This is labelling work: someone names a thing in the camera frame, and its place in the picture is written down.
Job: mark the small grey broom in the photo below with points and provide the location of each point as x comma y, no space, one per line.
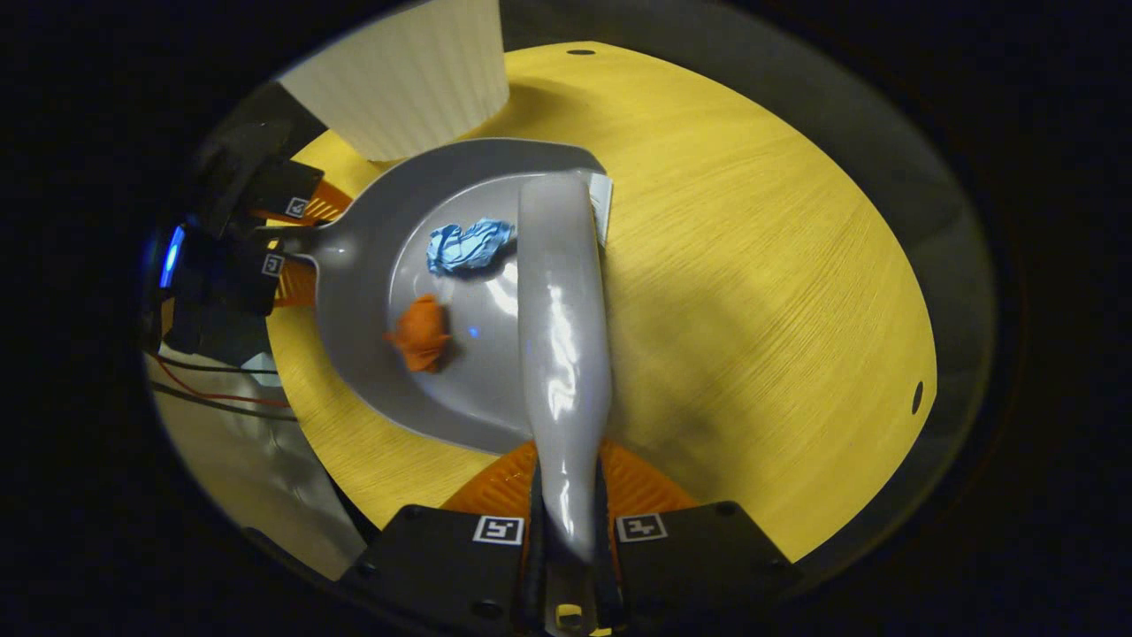
562,336

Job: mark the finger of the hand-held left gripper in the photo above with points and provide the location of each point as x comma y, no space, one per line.
252,279
287,190

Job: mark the orange paper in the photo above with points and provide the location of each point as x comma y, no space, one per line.
420,334

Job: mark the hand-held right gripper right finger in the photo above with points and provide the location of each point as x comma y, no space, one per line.
699,557

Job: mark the blue paper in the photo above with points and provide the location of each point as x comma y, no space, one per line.
467,246

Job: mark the white garbage bin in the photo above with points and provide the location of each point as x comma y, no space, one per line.
416,80

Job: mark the grey dustpan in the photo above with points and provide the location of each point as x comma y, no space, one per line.
354,265

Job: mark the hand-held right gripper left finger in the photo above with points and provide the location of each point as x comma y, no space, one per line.
442,566

